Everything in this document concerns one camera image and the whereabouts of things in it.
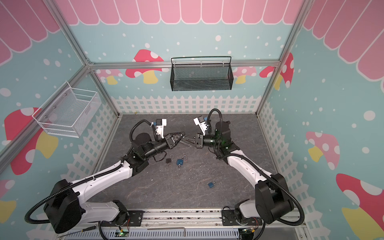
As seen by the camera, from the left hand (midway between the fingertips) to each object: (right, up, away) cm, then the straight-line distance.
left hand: (185, 137), depth 70 cm
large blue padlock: (-5, -17, +24) cm, 30 cm away
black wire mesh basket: (+6, +39, +24) cm, 46 cm away
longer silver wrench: (+2, -2, -1) cm, 3 cm away
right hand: (-1, -2, 0) cm, 2 cm away
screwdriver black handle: (-46, -43, 0) cm, 63 cm away
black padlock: (-12, -16, +24) cm, 31 cm away
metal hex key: (+1, -1, 0) cm, 1 cm away
